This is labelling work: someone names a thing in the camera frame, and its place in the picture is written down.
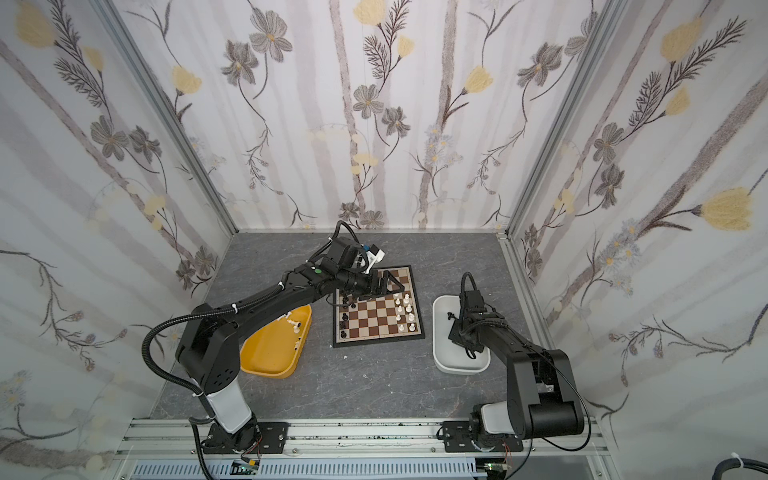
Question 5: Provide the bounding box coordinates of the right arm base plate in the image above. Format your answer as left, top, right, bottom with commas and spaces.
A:
436, 420, 524, 453

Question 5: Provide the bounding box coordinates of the aluminium mounting rail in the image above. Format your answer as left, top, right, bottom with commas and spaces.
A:
110, 418, 615, 469

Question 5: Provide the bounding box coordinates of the yellow plastic tray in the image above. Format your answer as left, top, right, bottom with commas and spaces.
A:
240, 305, 313, 379

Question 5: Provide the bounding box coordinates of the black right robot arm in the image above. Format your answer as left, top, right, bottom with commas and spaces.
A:
448, 290, 586, 448

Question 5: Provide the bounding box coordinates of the brown folding chess board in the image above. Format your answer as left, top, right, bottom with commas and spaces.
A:
329, 265, 425, 348

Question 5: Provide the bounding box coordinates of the black left corrugated cable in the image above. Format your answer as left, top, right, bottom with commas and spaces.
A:
141, 302, 241, 480

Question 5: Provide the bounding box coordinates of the white plastic tray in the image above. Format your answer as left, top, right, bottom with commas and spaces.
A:
432, 295, 491, 376

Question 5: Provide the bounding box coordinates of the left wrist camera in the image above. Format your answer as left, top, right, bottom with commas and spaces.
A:
363, 244, 385, 265

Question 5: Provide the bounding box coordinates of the white slotted cable duct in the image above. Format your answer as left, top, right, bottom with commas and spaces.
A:
128, 458, 487, 480

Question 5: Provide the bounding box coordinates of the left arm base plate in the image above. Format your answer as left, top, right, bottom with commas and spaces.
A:
202, 420, 290, 455

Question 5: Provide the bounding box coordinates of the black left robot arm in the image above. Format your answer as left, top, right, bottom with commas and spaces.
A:
176, 237, 405, 453

